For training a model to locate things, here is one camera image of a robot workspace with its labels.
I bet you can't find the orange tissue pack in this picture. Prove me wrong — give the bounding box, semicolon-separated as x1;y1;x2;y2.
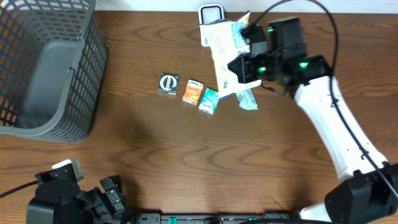
182;80;204;105

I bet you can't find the white barcode scanner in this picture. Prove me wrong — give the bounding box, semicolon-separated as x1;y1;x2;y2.
198;3;226;48

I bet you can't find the teal wipes pack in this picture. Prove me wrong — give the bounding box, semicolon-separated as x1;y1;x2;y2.
236;89;258;110

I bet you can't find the dark grey plastic mesh basket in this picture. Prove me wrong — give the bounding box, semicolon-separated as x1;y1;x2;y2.
1;0;107;142

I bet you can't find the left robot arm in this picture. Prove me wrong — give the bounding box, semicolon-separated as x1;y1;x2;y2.
26;159;134;224

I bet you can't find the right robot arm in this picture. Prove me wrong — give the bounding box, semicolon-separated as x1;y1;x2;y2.
228;17;397;223

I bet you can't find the cream wet wipes pack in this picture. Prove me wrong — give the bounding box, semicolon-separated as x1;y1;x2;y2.
200;11;261;99

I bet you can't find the green tissue pack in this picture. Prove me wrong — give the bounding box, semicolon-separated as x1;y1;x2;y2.
198;88;219;114

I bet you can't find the dark green round-logo box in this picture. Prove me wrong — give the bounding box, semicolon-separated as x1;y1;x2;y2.
158;73;180;95

